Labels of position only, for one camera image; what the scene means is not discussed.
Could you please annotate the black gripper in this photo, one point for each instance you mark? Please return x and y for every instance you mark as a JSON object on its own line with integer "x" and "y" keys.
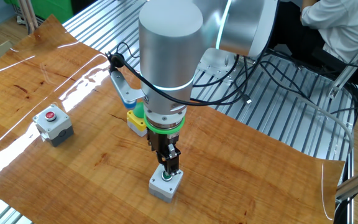
{"x": 160, "y": 141}

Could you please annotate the grey box green button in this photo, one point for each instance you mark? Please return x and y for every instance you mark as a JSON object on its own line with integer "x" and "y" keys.
{"x": 163, "y": 189}

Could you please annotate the yellow box green mushroom button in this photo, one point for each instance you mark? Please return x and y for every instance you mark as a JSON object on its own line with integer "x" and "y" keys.
{"x": 135, "y": 123}

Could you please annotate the grey box red button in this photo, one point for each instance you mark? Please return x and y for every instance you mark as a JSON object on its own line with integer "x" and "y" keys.
{"x": 54, "y": 127}

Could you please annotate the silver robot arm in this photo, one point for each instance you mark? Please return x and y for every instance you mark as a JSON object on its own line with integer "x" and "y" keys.
{"x": 169, "y": 46}

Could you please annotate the wood grain table mat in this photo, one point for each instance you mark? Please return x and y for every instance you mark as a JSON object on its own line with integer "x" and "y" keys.
{"x": 228, "y": 174}

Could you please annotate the clear plastic tube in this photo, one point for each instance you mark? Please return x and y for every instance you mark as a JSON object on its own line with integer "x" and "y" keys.
{"x": 342, "y": 124}

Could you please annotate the aluminium profile bar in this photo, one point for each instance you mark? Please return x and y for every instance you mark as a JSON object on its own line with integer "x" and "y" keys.
{"x": 356, "y": 183}

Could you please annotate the green bin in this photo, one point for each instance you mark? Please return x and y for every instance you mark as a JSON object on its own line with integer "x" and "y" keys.
{"x": 48, "y": 9}

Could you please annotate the slanted aluminium strut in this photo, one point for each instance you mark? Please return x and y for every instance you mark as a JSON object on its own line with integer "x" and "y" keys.
{"x": 346, "y": 71}

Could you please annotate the light wooden pole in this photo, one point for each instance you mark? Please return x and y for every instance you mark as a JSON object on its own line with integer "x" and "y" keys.
{"x": 23, "y": 12}
{"x": 33, "y": 12}

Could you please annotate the person in white shirt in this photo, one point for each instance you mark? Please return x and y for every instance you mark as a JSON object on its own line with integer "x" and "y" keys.
{"x": 337, "y": 31}

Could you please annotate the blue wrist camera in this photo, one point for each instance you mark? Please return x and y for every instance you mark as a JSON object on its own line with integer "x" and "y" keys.
{"x": 130, "y": 105}

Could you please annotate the silver camera bracket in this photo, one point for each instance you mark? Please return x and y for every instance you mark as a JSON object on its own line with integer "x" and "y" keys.
{"x": 123, "y": 88}

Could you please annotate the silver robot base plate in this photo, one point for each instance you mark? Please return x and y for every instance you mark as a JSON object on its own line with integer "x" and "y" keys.
{"x": 210, "y": 62}

